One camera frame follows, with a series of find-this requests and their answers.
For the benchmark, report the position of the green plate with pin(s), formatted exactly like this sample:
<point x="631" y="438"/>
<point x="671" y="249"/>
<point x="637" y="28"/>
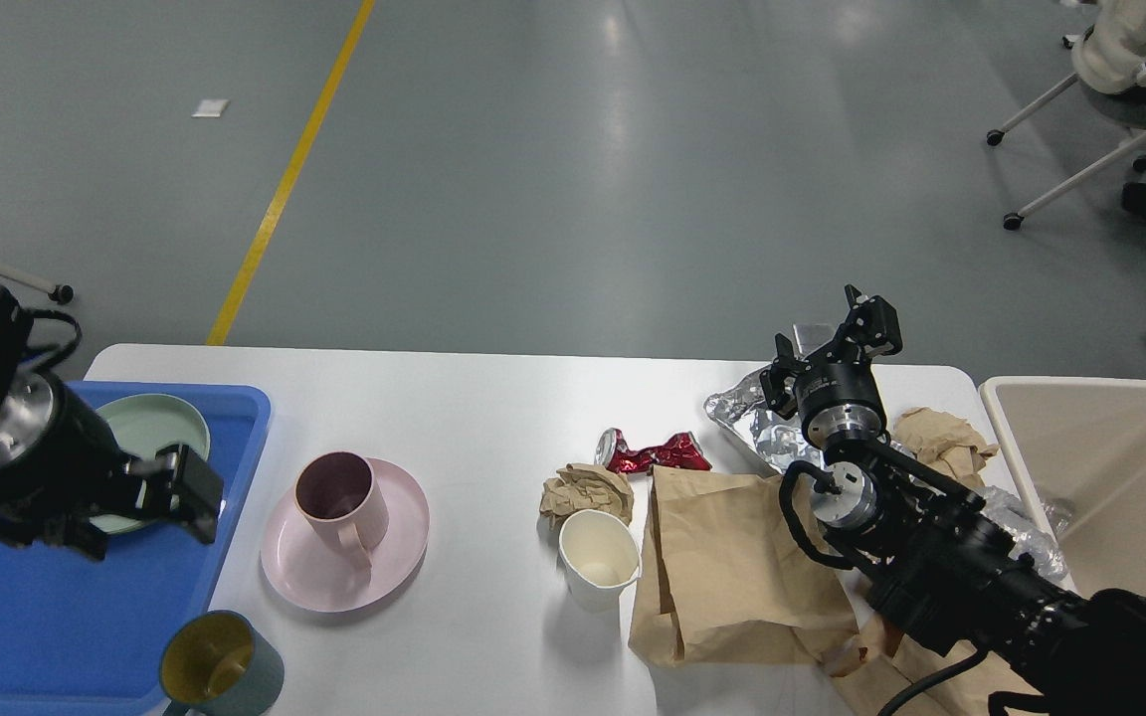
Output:
<point x="143" y="424"/>

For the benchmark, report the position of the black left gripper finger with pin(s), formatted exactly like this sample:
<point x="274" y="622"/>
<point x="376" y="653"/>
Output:
<point x="177" y="485"/>
<point x="68" y="531"/>

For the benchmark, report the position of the crushed red can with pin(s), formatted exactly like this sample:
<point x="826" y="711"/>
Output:
<point x="678" y="451"/>

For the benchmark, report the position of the brown paper bag lower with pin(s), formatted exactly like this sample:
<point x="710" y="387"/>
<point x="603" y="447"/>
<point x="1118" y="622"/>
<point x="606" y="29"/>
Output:
<point x="874" y="665"/>

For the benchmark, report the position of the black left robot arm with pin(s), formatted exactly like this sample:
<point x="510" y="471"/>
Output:
<point x="19" y="355"/>

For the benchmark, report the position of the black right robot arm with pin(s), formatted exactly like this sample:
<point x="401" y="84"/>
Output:
<point x="940" y="570"/>

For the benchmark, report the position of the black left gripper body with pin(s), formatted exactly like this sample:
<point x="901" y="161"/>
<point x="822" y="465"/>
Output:
<point x="56" y="455"/>

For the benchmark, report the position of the white office chair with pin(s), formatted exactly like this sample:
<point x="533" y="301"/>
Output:
<point x="1108" y="63"/>

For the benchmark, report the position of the clear plastic wrap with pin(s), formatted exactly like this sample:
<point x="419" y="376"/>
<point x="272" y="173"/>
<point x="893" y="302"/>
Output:
<point x="1010" y="513"/>

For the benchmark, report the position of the teal mug yellow inside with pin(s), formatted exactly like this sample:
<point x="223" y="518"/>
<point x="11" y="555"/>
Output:
<point x="219" y="664"/>

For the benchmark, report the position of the chair leg with caster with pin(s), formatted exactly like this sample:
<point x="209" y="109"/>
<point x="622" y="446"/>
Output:
<point x="57" y="292"/>

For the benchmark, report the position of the pink mug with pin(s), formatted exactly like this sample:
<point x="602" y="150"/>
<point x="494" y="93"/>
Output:
<point x="340" y="497"/>

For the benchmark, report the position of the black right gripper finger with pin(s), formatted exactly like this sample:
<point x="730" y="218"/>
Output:
<point x="778" y="378"/>
<point x="871" y="329"/>

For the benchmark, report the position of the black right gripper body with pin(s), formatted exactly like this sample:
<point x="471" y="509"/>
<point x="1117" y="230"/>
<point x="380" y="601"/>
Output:
<point x="839" y="401"/>

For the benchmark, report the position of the blue plastic tray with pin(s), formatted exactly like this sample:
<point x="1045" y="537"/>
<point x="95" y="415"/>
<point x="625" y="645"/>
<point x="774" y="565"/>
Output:
<point x="79" y="637"/>

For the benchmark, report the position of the crumpled aluminium foil tray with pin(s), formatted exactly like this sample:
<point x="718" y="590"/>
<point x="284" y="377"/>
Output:
<point x="776" y="441"/>

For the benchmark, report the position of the beige plastic bin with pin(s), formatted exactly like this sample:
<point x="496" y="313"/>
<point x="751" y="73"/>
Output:
<point x="1076" y="449"/>

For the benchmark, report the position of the white paper cup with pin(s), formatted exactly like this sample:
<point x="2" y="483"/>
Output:
<point x="600" y="559"/>

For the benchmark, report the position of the pink plate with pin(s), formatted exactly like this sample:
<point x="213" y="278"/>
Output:
<point x="310" y="575"/>

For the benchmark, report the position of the crumpled brown paper ball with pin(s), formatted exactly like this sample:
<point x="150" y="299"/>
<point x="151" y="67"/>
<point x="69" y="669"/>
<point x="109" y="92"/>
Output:
<point x="577" y="487"/>

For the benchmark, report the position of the crumpled brown paper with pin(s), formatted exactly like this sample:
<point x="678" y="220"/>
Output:
<point x="946" y="443"/>

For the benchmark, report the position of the brown paper bag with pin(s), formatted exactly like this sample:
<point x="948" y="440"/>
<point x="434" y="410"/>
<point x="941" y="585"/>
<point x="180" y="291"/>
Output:
<point x="723" y="581"/>
<point x="874" y="665"/>

